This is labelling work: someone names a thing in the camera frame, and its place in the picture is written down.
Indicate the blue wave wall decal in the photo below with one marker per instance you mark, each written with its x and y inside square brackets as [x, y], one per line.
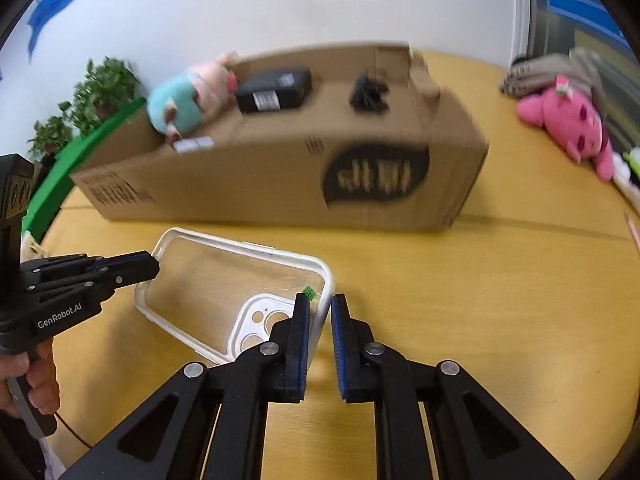
[44, 11]

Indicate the potted green plant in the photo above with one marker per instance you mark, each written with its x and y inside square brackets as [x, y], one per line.
[50, 136]
[106, 88]

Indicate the wooden pencil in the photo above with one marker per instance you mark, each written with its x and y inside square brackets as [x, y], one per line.
[633, 230]

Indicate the green covered side table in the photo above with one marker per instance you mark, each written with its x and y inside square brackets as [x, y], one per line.
[54, 189]

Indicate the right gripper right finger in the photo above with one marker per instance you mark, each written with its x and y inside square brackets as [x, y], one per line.
[432, 421]

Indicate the grey folded cloth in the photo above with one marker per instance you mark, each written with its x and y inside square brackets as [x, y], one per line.
[532, 75]

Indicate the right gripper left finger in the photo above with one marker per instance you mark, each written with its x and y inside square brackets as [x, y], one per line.
[208, 422]

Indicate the white folding phone stand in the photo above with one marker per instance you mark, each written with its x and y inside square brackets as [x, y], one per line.
[199, 143]

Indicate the clear phone case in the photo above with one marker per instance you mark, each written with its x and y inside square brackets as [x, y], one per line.
[220, 297]

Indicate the blue glass door banner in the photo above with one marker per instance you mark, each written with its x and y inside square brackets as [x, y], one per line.
[590, 13]

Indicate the brown cardboard box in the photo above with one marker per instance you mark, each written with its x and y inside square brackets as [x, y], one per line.
[376, 145]

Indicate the operator left hand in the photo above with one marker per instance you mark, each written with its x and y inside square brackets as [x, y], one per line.
[40, 372]

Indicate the white green plush toy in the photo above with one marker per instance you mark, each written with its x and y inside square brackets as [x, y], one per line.
[626, 175]

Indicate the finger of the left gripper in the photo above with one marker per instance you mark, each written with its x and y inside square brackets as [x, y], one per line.
[125, 270]

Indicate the black product box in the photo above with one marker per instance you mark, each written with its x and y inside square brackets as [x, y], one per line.
[274, 90]

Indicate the pink strawberry plush toy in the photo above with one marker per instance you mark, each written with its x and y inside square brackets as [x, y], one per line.
[573, 124]

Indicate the pink pig plush toy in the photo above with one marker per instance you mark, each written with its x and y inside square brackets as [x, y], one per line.
[180, 104]

